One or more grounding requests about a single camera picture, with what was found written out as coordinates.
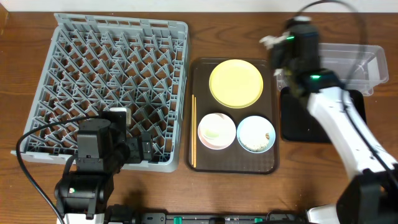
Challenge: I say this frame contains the light blue bowl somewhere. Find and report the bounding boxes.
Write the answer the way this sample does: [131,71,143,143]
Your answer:
[236,116,276,154]

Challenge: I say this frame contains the pink white bowl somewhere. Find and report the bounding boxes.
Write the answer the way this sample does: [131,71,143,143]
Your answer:
[198,113,236,150]

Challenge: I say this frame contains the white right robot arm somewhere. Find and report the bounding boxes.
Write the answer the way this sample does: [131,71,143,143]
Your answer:
[261,22,397,224]

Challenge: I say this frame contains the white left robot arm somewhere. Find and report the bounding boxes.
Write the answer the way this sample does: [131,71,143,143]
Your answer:
[55,108,154,223]

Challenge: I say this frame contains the clear plastic waste bin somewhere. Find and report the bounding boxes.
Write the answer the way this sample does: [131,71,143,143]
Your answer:
[275,42,389,96]

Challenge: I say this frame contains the black waste tray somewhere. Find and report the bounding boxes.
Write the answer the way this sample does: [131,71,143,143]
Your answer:
[280,86,366,150]

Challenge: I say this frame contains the yellow round plate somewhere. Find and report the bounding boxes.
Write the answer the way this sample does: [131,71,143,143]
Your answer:
[209,59,264,109]

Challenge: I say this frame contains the wooden chopstick left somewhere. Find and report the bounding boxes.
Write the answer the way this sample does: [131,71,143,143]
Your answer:
[191,94,195,167]

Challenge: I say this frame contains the wooden chopstick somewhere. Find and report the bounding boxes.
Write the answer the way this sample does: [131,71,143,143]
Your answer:
[193,96,197,168]
[191,94,195,167]

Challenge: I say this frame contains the wooden chopstick right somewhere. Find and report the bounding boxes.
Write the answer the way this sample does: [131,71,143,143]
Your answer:
[193,96,197,168]

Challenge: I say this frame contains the dark brown serving tray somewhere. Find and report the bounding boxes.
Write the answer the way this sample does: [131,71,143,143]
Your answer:
[190,58,279,175]

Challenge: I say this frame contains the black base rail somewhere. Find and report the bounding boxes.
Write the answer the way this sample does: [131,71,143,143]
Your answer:
[102,204,309,224]

